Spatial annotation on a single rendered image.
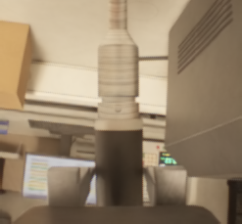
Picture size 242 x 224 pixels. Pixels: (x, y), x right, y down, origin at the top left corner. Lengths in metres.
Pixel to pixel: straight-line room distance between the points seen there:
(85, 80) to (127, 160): 0.75
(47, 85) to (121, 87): 0.74
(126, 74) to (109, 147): 0.04
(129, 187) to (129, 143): 0.02
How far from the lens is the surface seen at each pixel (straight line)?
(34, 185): 2.11
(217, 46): 0.43
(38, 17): 0.69
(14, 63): 0.69
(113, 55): 0.16
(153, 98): 0.92
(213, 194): 5.26
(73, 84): 0.90
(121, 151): 0.16
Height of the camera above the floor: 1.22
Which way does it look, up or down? 15 degrees down
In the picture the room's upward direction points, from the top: 175 degrees counter-clockwise
